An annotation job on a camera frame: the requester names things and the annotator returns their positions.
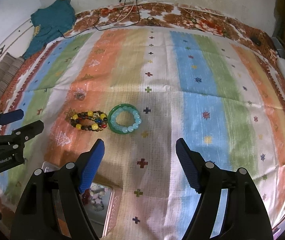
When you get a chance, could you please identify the light blue bead bracelet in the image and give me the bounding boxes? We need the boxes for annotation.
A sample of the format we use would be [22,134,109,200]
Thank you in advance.
[110,106,143,133]

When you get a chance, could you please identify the brown floral bedsheet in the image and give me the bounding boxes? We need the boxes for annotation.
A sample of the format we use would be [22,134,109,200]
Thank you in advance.
[66,2,278,66]

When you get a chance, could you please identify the yellow and brown bead bracelet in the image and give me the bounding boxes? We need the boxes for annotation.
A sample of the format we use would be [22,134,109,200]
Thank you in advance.
[70,109,109,132]

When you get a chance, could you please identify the striped brown pillow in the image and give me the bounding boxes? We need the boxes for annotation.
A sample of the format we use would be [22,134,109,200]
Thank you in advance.
[0,53,25,99]

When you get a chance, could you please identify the black cable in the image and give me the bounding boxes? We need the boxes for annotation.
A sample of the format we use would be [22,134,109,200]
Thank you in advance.
[41,0,163,40]

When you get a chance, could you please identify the white cable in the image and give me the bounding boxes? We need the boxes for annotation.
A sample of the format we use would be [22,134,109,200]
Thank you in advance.
[102,0,228,25]

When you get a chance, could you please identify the teal garment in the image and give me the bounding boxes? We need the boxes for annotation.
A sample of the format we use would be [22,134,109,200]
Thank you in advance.
[23,0,76,60]

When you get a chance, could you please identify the small multicolour bead bracelet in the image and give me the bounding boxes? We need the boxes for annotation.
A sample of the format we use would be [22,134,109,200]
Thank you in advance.
[92,115,109,131]

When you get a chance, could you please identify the green jade bangle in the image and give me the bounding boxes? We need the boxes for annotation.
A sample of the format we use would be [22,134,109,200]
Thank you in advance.
[107,103,142,135]

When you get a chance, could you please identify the striped colourful bed cover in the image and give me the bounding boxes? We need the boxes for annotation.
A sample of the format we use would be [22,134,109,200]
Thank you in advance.
[0,28,285,239]

